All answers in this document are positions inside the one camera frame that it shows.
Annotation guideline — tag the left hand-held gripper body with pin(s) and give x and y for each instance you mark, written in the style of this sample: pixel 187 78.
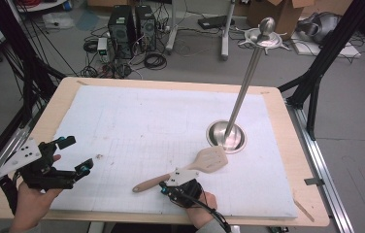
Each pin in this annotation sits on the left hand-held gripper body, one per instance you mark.
pixel 41 174

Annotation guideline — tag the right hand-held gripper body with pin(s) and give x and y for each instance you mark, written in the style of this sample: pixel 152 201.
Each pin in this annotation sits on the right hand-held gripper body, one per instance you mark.
pixel 187 192

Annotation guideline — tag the beige slotted spatula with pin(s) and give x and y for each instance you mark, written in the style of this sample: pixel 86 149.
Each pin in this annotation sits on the beige slotted spatula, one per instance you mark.
pixel 200 165

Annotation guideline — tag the person's right hand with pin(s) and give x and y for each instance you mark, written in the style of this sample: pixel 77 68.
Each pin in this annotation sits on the person's right hand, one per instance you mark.
pixel 205 210

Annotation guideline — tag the person's left hand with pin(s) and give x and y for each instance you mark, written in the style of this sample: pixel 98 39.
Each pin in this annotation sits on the person's left hand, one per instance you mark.
pixel 31 207

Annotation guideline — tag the white grid mat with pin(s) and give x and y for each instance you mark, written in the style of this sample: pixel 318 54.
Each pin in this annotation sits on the white grid mat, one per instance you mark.
pixel 122 103

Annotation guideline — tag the small white power adapter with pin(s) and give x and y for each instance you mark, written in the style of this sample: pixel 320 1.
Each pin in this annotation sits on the small white power adapter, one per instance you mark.
pixel 102 45

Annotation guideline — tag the thin wooden stick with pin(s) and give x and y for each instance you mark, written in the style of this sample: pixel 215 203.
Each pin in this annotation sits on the thin wooden stick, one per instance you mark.
pixel 304 210

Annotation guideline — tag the steel utensil stand with hooks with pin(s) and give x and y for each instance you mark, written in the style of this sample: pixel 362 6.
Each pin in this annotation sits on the steel utensil stand with hooks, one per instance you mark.
pixel 245 87

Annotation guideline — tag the clear plastic bag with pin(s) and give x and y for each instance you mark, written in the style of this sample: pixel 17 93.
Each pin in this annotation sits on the clear plastic bag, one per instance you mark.
pixel 57 21

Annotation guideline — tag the large black computer tower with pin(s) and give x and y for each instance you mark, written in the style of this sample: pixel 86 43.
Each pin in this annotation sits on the large black computer tower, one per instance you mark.
pixel 120 29

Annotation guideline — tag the grey metal clip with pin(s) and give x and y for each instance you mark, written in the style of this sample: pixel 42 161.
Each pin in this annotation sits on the grey metal clip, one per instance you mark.
pixel 314 181

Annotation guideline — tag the white round table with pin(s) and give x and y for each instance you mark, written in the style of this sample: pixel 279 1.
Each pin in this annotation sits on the white round table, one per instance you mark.
pixel 41 6

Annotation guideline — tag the slim black computer tower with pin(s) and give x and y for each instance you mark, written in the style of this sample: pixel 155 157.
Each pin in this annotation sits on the slim black computer tower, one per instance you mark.
pixel 145 27

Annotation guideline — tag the white stand leg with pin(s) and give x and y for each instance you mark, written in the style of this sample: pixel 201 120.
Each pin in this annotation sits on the white stand leg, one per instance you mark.
pixel 226 32
pixel 172 29

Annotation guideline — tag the flat black box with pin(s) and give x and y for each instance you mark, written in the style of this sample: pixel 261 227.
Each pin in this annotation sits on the flat black box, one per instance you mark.
pixel 214 22

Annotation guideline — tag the brown cardboard box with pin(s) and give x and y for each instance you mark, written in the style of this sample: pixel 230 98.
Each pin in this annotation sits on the brown cardboard box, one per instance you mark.
pixel 277 16

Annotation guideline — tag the white flat board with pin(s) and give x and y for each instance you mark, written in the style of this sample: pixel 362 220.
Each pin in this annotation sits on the white flat board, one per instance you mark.
pixel 339 50

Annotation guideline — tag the grey bag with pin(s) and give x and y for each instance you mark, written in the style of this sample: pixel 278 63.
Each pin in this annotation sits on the grey bag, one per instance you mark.
pixel 319 27

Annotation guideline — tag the black metal frame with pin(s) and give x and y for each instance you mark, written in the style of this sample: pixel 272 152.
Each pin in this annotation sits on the black metal frame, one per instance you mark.
pixel 15 48
pixel 329 51

